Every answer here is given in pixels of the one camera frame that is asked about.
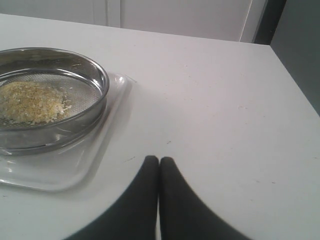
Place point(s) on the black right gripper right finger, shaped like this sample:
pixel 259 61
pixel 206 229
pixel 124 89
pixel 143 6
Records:
pixel 183 215

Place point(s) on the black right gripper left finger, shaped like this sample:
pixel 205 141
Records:
pixel 134 215

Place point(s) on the round steel mesh sieve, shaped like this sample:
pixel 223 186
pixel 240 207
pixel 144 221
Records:
pixel 84 81

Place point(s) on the yellow and white grain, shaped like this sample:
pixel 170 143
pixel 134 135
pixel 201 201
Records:
pixel 30 102

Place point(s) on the clear plastic tray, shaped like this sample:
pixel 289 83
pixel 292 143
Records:
pixel 63 168

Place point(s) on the white cabinet doors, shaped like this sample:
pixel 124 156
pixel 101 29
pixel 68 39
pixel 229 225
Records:
pixel 229 20

